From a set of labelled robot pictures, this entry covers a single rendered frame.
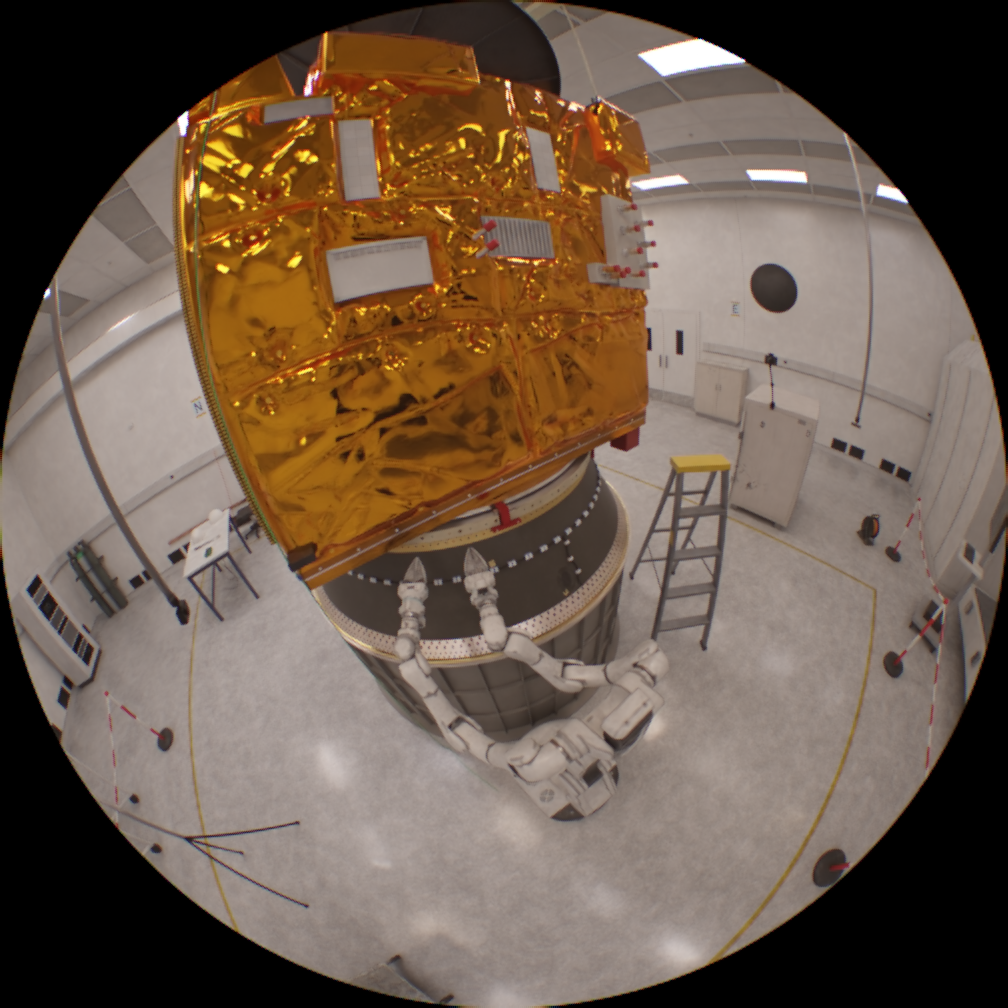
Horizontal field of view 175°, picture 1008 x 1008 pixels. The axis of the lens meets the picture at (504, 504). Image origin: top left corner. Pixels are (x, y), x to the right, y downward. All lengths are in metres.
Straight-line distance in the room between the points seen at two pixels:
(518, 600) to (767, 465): 3.56
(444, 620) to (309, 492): 0.81
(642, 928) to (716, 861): 0.62
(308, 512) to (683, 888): 2.80
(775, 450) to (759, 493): 0.61
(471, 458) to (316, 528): 0.58
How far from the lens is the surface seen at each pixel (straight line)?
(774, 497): 4.50
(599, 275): 1.57
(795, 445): 4.22
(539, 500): 1.39
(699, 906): 2.70
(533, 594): 1.49
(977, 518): 5.62
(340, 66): 1.39
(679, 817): 2.57
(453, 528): 1.29
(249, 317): 0.98
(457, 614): 1.46
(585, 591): 1.64
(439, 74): 1.48
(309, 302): 0.98
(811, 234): 8.27
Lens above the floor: 2.44
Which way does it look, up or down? 32 degrees down
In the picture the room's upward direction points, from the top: 9 degrees counter-clockwise
